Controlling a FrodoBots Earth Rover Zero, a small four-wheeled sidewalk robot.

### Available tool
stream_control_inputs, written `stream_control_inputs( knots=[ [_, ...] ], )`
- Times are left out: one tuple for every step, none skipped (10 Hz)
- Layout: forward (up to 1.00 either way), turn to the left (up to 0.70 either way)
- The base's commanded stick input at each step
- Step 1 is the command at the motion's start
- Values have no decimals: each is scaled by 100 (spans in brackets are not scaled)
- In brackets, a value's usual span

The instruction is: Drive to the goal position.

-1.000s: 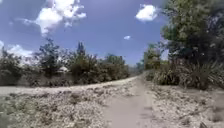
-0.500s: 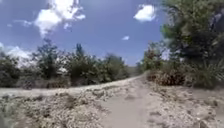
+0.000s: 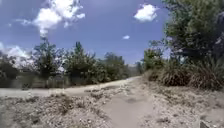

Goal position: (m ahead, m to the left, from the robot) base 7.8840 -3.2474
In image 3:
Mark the row of trees and bushes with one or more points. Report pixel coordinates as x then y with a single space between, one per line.
80 66

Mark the pale dirt gravel path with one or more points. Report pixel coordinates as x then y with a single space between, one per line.
128 110

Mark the pale paved road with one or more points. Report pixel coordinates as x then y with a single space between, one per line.
63 90

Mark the dry stony verge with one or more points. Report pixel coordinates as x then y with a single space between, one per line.
56 110

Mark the robot's own part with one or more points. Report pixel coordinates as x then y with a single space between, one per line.
204 124

